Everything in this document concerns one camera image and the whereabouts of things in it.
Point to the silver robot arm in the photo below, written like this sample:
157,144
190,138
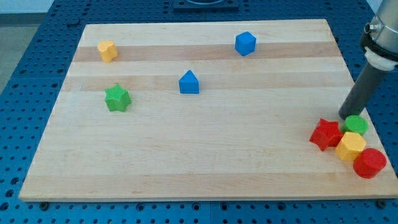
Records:
379,40

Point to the blue cube block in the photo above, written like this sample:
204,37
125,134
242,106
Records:
245,43

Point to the light wooden board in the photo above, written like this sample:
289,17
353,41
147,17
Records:
245,136

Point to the blue triangular prism block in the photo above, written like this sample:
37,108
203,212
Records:
189,84

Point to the green star block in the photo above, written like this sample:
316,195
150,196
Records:
117,98

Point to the yellow heart block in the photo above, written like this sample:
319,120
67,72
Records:
107,50

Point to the red star block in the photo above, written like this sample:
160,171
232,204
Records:
326,134

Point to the yellow hexagon block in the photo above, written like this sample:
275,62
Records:
350,146

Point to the green cylinder block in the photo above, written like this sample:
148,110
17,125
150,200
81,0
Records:
355,124

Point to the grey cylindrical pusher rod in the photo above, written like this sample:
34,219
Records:
363,89

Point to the red cylinder block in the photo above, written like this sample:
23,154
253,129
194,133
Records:
369,163

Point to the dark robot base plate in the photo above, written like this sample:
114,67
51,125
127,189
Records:
193,5

